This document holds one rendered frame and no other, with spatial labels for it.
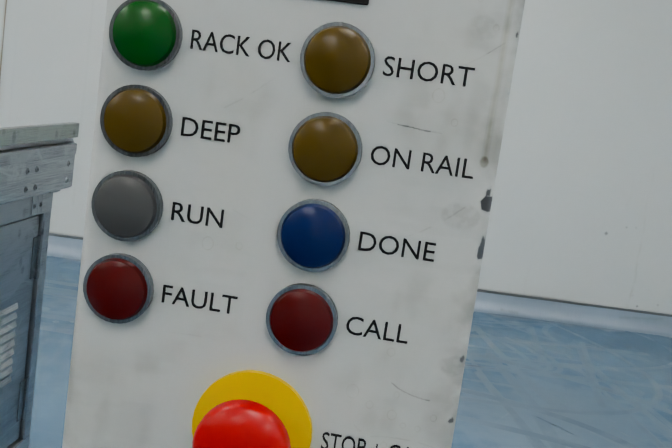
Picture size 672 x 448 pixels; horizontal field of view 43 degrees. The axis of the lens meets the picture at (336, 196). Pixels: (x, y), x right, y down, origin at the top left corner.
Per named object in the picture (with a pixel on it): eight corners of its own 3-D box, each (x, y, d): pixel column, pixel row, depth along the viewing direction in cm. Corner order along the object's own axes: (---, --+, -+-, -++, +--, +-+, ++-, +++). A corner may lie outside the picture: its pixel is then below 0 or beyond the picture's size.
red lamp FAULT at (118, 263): (141, 328, 36) (148, 264, 35) (78, 317, 36) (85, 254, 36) (147, 323, 37) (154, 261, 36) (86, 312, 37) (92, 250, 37)
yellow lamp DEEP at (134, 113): (160, 159, 35) (167, 92, 35) (95, 149, 35) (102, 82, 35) (166, 158, 36) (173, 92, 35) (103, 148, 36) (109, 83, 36)
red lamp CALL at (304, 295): (328, 360, 35) (337, 296, 35) (262, 349, 35) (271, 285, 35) (330, 354, 36) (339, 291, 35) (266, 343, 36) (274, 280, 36)
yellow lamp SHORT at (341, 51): (365, 99, 34) (375, 28, 33) (297, 89, 34) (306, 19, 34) (367, 99, 34) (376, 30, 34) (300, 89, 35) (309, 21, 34)
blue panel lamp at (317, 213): (340, 276, 35) (349, 209, 34) (273, 265, 35) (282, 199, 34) (342, 272, 35) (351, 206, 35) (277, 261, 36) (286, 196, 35)
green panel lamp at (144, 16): (169, 71, 34) (177, 2, 34) (104, 62, 35) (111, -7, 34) (175, 72, 35) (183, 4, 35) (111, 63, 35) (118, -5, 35)
